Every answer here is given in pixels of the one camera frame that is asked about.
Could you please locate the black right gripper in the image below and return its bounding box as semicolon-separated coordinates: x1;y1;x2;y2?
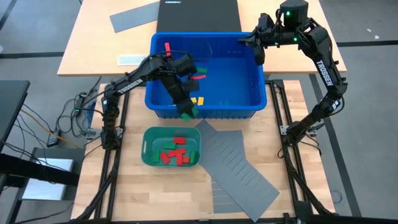
238;0;310;49

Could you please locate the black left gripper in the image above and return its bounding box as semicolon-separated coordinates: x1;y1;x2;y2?
161;54;200;116

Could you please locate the large blue plastic bin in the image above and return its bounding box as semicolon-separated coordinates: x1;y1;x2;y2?
145;32;268;119

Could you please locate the long red block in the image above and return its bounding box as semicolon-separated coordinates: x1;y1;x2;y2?
167;148;187;157

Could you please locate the teal plastic basket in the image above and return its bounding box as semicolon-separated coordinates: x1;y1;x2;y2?
141;126;202;168

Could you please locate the short grey slotted divider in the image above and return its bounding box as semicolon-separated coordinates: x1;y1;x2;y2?
211;129;247;214

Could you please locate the black closed laptop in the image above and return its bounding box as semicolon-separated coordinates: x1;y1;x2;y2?
157;0;243;34

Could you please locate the white-edged grey phone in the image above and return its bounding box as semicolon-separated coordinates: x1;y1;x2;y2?
117;54;147;66

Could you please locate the flat grey sheet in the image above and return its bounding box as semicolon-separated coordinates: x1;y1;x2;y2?
109;1;161;34

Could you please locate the black power strip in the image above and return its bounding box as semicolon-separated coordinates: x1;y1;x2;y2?
74;91;88;118

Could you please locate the black pointed lever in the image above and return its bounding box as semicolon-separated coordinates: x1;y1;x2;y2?
307;123;326;134

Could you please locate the black power adapter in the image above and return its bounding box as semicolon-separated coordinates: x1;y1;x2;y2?
46;132;62;148

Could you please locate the white flat box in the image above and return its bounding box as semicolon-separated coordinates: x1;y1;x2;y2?
21;157;75;202

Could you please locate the black horizontal bar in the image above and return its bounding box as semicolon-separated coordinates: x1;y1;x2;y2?
0;152;80;187

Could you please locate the black side desk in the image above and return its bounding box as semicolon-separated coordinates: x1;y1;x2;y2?
0;80;31;144

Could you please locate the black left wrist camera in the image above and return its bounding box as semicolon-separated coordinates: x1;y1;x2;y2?
182;80;200;93

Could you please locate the black right camera cable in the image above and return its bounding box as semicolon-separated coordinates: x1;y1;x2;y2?
273;7;285;29

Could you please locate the black camera cable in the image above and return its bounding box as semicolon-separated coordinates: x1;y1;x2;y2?
273;7;285;29
161;40;214;60

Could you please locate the black left camera cable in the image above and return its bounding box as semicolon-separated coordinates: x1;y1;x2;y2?
161;40;214;60

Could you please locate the grey metal mount bracket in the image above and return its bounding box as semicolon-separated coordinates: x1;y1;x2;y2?
279;124;295;136
81;127;124;138

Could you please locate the blue coiled cable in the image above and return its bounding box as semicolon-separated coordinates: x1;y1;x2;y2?
84;101;96;127

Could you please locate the black cable hose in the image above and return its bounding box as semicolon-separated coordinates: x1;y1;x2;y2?
73;149;121;223
284;155;335;218

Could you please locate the orange floor cable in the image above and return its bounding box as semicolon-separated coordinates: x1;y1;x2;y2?
20;108;81;149

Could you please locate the black floor cable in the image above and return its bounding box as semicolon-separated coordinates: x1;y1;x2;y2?
21;103;53;133
55;98;81;138

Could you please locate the blue ring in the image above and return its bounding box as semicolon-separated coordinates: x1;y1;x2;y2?
330;189;343;205

